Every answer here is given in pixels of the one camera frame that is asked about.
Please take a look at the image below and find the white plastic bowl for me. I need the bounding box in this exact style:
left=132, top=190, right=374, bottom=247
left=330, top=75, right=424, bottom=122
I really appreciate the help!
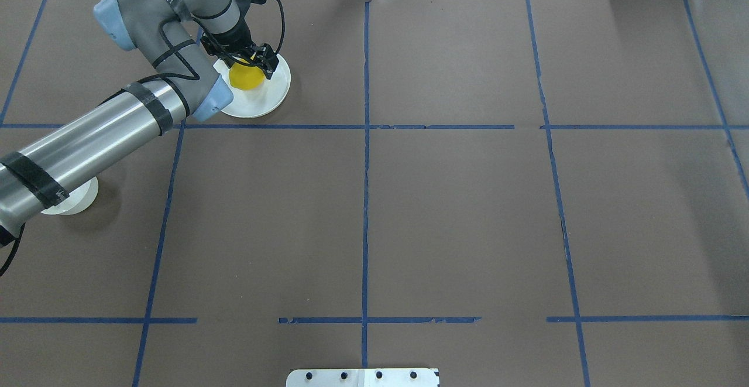
left=41, top=177, right=99, bottom=215

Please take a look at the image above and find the yellow lemon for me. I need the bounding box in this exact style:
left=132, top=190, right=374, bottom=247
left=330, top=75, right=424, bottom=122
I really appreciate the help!
left=228, top=59, right=266, bottom=91

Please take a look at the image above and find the white round plate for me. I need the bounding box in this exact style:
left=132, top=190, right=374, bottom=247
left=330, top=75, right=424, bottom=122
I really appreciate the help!
left=220, top=54, right=291, bottom=118

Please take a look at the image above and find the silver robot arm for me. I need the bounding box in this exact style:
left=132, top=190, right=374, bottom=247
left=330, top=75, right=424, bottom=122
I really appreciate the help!
left=1, top=0, right=279, bottom=246

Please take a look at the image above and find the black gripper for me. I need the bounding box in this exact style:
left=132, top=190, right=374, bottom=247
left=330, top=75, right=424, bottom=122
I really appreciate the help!
left=201, top=22, right=279, bottom=80

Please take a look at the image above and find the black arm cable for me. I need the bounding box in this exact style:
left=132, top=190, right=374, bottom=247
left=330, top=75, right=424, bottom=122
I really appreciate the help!
left=158, top=0, right=286, bottom=83

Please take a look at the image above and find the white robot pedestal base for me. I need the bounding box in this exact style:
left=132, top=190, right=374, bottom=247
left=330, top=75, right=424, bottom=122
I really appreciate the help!
left=286, top=368, right=441, bottom=386

